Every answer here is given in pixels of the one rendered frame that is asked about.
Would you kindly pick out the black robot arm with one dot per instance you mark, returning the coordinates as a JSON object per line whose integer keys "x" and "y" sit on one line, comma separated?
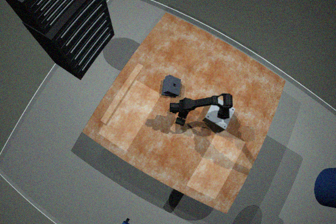
{"x": 187, "y": 105}

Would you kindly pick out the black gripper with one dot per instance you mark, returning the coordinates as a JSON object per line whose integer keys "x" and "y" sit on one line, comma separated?
{"x": 181, "y": 121}

